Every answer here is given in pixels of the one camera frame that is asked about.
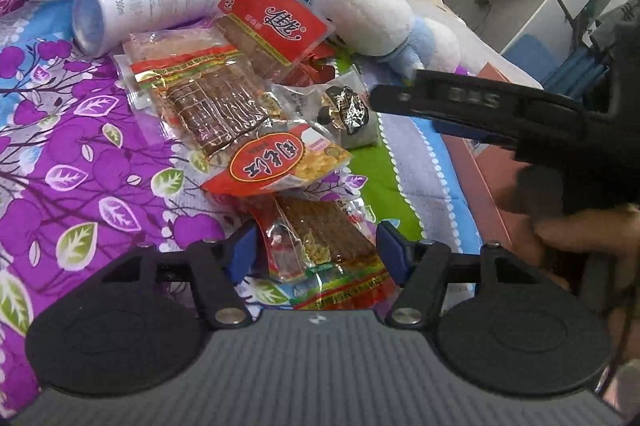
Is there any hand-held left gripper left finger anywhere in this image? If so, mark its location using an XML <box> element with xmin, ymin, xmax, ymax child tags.
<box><xmin>102</xmin><ymin>223</ymin><xmax>258</xmax><ymax>328</ymax></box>

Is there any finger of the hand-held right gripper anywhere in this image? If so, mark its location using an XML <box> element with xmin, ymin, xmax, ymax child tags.
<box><xmin>369</xmin><ymin>67</ymin><xmax>551</xmax><ymax>147</ymax></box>

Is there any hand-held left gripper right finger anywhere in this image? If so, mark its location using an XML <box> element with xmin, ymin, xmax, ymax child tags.
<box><xmin>376</xmin><ymin>221</ymin><xmax>536</xmax><ymax>328</ymax></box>

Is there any green band strip snack packet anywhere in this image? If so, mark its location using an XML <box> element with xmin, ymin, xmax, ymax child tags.
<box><xmin>247</xmin><ymin>193</ymin><xmax>393</xmax><ymax>312</ymax></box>

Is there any orange red bean snack packet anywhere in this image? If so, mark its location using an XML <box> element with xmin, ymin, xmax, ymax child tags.
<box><xmin>202</xmin><ymin>123</ymin><xmax>353</xmax><ymax>197</ymax></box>

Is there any pink cardboard box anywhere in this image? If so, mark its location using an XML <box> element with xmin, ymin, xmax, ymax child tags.
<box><xmin>440</xmin><ymin>62</ymin><xmax>546</xmax><ymax>257</ymax></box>

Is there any small black silver packet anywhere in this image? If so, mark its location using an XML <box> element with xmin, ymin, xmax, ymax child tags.
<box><xmin>312</xmin><ymin>84</ymin><xmax>381</xmax><ymax>150</ymax></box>

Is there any red foil wrapper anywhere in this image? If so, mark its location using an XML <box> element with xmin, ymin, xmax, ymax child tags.
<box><xmin>287</xmin><ymin>41</ymin><xmax>343</xmax><ymax>88</ymax></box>

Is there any gold trim brown strip packet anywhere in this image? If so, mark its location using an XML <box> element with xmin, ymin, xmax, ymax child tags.
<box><xmin>114</xmin><ymin>31</ymin><xmax>281</xmax><ymax>162</ymax></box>

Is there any red label strip snack packet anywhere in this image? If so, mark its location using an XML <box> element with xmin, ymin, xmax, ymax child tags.
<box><xmin>217</xmin><ymin>0</ymin><xmax>336</xmax><ymax>80</ymax></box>

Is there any person's right hand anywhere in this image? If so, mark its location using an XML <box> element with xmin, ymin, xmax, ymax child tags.
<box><xmin>532</xmin><ymin>205</ymin><xmax>640</xmax><ymax>267</ymax></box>

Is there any white and blue plush toy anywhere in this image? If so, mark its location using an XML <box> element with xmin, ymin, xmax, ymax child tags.
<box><xmin>290</xmin><ymin>0</ymin><xmax>462</xmax><ymax>84</ymax></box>

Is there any floral striped bed sheet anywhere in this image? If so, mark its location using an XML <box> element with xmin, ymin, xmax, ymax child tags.
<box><xmin>0</xmin><ymin>0</ymin><xmax>481</xmax><ymax>407</ymax></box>

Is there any white spray bottle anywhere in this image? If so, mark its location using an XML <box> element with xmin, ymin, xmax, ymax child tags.
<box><xmin>71</xmin><ymin>0</ymin><xmax>246</xmax><ymax>56</ymax></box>

